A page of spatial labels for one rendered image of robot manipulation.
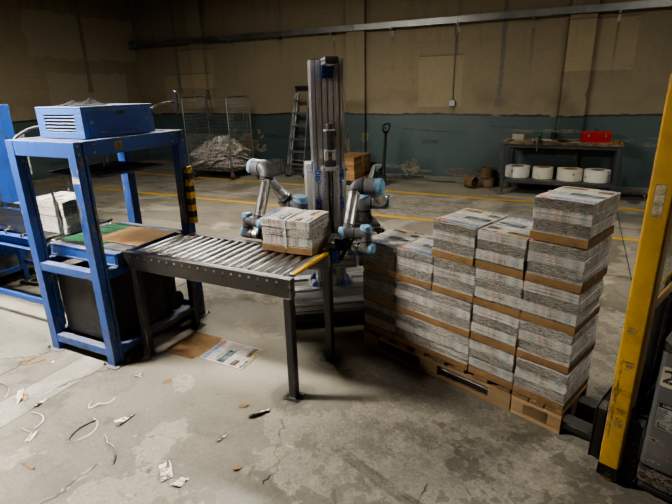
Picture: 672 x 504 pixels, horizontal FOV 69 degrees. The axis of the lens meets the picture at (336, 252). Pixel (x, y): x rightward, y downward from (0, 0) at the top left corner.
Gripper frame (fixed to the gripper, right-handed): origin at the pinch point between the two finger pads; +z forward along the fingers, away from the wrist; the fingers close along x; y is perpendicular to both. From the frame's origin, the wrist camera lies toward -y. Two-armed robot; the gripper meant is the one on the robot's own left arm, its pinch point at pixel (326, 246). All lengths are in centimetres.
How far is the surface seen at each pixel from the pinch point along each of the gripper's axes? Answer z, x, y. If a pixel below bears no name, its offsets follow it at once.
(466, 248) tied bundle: -96, 10, 14
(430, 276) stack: -74, 3, -10
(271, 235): 27.9, 23.8, 11.5
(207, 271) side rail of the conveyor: 51, 63, -3
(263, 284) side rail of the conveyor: 9, 64, -5
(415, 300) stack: -64, 0, -30
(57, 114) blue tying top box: 160, 63, 91
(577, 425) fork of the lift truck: -165, 32, -72
